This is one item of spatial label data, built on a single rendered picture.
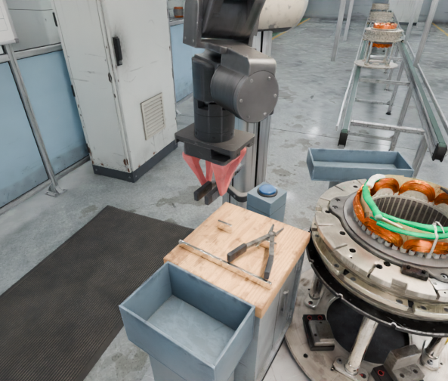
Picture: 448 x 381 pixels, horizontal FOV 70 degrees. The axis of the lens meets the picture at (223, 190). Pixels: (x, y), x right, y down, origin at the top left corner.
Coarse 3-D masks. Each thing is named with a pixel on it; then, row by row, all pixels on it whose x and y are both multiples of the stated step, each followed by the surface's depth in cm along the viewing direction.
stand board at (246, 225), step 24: (216, 216) 64; (240, 216) 64; (264, 216) 64; (192, 240) 58; (216, 240) 58; (240, 240) 58; (288, 240) 58; (192, 264) 54; (240, 264) 54; (264, 264) 54; (288, 264) 54; (240, 288) 49; (264, 288) 49; (264, 312) 48
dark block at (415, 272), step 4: (404, 268) 48; (408, 268) 47; (412, 268) 48; (416, 268) 48; (404, 272) 48; (408, 272) 47; (412, 272) 47; (416, 272) 47; (420, 272) 47; (424, 272) 47; (412, 276) 47; (416, 276) 47; (420, 276) 47; (424, 276) 46
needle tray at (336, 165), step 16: (320, 160) 93; (336, 160) 92; (352, 160) 92; (368, 160) 91; (384, 160) 91; (400, 160) 87; (320, 176) 84; (336, 176) 83; (352, 176) 83; (368, 176) 82
